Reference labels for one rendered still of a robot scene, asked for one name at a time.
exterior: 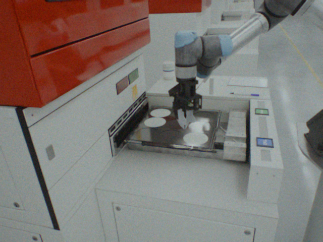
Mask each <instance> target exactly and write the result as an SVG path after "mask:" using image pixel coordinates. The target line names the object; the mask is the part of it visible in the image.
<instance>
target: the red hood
mask: <svg viewBox="0 0 323 242"><path fill-rule="evenodd" d="M150 42H151V41H150V25H149V10H148V0H0V104H1V105H15V106H25V107H37V108H42V107H44V106H45V105H47V104H49V103H50V102H52V101H54V100H56V99H57V98H58V97H60V96H62V95H64V94H66V93H67V92H69V91H70V90H72V89H74V88H76V87H77V86H78V85H80V84H82V83H83V82H86V81H87V80H89V79H91V78H92V77H94V76H96V75H97V74H99V73H100V72H102V71H104V70H105V69H107V68H109V67H111V66H112V65H114V64H116V63H117V62H119V61H120V60H122V59H124V58H125V57H127V56H129V55H131V54H133V53H134V52H136V51H137V50H138V49H140V48H142V47H144V46H146V45H147V44H149V43H150Z"/></svg>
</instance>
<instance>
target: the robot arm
mask: <svg viewBox="0 0 323 242"><path fill-rule="evenodd" d="M289 14H290V15H292V16H293V17H296V16H302V17H303V18H305V19H306V20H308V21H309V22H310V23H312V24H313V25H315V26H316V27H318V28H319V29H321V30H323V0H264V1H263V3H262V4H261V6H260V8H259V9H257V11H256V12H255V13H253V14H252V15H251V16H250V19H249V21H247V22H245V23H244V24H243V25H241V26H240V27H239V28H238V29H237V30H235V31H233V32H232V33H231V34H229V35H228V34H218V35H205V36H198V35H197V32H196V31H194V30H182V31H178V32H176V33H175V39H174V48H175V77H176V82H178V84H176V85H175V86H174V87H173V88H171V89H170V90H169V91H168V92H169V95H170V96H173V97H174V101H173V102H172V103H173V106H172V111H173V114H174V116H175V118H176V119H177V120H178V122H179V124H180V126H181V127H182V128H183V129H185V128H187V126H188V124H189V123H195V117H194V116H193V110H194V111H197V110H199V108H201V109H202V95H200V94H198V93H196V84H198V80H197V79H196V77H198V78H200V79H205V78H207V77H209V75H211V73H212V71H213V70H215V69H216V68H217V67H218V66H220V65H221V64H222V63H224V62H225V61H226V60H227V59H229V58H230V57H231V56H233V55H234V54H235V53H237V52H238V51H239V50H240V49H242V48H243V47H244V46H245V45H247V44H249V43H250V42H251V41H252V40H254V38H256V37H257V36H258V35H264V34H266V33H267V32H268V31H270V30H271V29H272V28H273V27H275V26H276V25H277V24H279V23H280V22H282V21H283V20H284V19H285V18H286V17H287V16H288V15H289ZM199 99H200V105H199Z"/></svg>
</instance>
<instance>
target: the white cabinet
mask: <svg viewBox="0 0 323 242"><path fill-rule="evenodd" d="M95 192H96V197H97V200H98V204H99V209H100V214H101V219H102V224H103V229H104V235H105V240H106V242H274V238H275V233H276V228H277V223H278V219H275V218H269V217H262V216H256V215H250V214H243V213H240V212H234V211H228V210H221V209H215V208H209V207H202V206H196V205H190V204H186V203H180V202H173V201H167V200H161V199H155V198H148V197H142V196H136V195H129V194H123V193H116V192H113V191H107V190H101V189H95Z"/></svg>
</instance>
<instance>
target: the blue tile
mask: <svg viewBox="0 0 323 242"><path fill-rule="evenodd" d="M257 144H259V145H265V146H273V145H272V140H268V139H257Z"/></svg>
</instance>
